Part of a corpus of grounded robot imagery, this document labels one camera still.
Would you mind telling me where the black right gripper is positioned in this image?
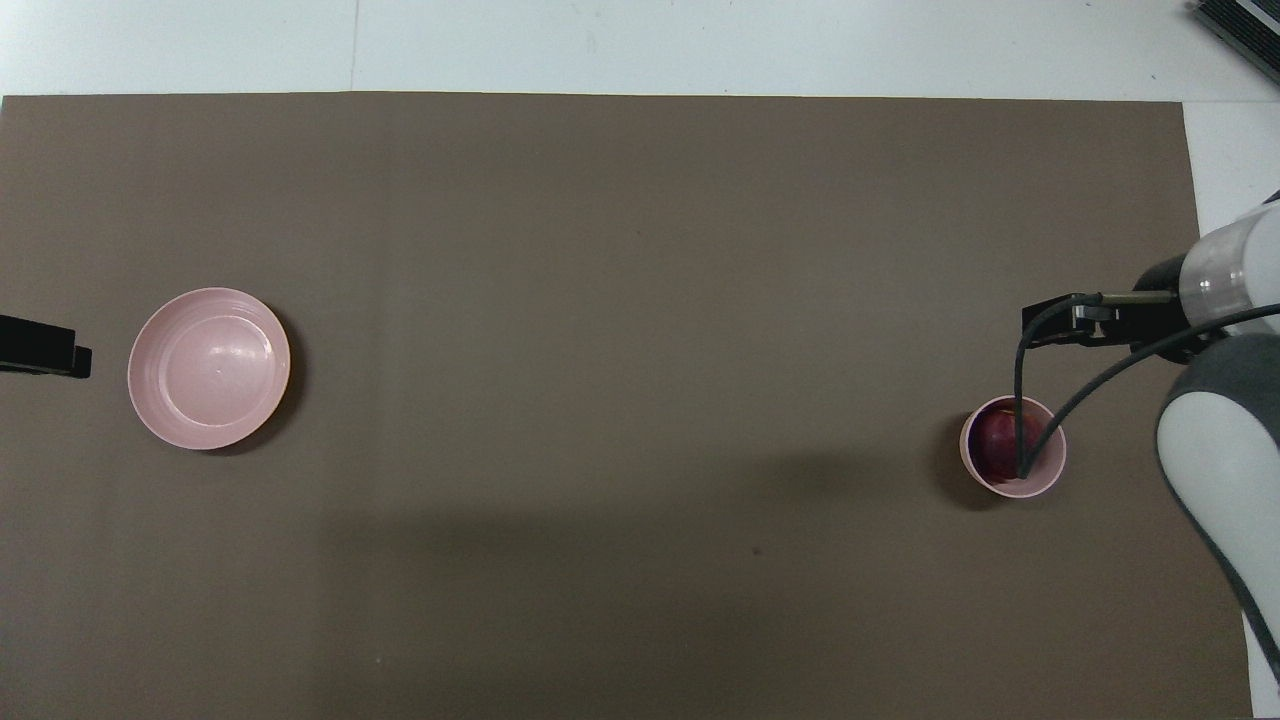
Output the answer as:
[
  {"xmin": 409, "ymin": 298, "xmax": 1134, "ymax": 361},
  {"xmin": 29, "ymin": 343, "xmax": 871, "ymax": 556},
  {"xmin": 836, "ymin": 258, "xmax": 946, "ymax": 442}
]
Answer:
[{"xmin": 1021, "ymin": 257, "xmax": 1217, "ymax": 362}]

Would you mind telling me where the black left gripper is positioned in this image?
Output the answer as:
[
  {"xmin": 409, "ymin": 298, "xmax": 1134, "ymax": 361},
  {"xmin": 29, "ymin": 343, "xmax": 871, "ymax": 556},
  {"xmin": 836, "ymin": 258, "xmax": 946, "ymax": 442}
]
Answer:
[{"xmin": 0, "ymin": 314, "xmax": 94, "ymax": 380}]

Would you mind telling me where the dark red apple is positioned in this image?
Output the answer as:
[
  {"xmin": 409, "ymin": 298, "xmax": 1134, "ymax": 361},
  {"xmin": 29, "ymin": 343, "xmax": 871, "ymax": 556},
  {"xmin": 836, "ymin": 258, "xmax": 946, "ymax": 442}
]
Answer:
[{"xmin": 972, "ymin": 399, "xmax": 1052, "ymax": 484}]

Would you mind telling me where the pink plate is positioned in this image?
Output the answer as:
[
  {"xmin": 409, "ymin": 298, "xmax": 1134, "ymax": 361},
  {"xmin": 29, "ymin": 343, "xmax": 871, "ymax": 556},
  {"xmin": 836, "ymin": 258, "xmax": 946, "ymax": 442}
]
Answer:
[{"xmin": 127, "ymin": 287, "xmax": 293, "ymax": 451}]

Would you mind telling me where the pink bowl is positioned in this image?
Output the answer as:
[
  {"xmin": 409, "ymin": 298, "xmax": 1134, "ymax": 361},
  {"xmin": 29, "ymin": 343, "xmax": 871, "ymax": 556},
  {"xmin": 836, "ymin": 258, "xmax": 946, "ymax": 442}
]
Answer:
[{"xmin": 959, "ymin": 394, "xmax": 1068, "ymax": 501}]

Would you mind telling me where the grey ribbed metal device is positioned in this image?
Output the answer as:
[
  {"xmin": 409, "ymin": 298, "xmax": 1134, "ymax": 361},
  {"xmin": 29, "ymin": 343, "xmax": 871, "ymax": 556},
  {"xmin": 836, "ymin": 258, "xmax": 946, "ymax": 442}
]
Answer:
[{"xmin": 1188, "ymin": 0, "xmax": 1280, "ymax": 86}]

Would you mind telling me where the brown paper table mat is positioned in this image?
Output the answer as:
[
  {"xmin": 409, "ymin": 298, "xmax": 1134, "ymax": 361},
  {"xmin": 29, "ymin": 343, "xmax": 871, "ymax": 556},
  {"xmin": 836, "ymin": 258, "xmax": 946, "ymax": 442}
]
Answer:
[{"xmin": 0, "ymin": 92, "xmax": 1254, "ymax": 720}]

